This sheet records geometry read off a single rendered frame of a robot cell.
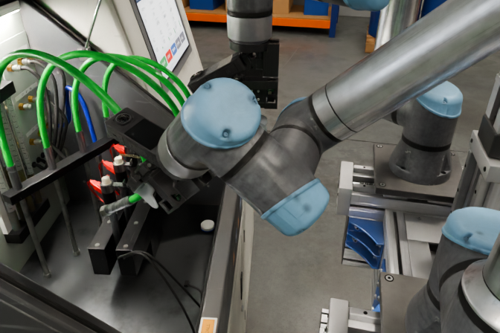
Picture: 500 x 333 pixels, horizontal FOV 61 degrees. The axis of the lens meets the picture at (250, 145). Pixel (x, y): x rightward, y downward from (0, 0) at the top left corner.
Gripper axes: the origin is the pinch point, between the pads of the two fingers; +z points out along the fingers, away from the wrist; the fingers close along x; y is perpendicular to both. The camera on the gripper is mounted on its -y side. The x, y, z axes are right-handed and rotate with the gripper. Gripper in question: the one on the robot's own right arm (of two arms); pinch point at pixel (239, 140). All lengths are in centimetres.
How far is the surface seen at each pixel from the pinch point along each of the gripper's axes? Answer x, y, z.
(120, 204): -12.3, -20.4, 7.0
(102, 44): 35, -39, -8
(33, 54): -7.0, -32.5, -18.9
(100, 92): -11.8, -20.5, -14.6
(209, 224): 20.2, -10.6, 39.2
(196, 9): 563, -110, 100
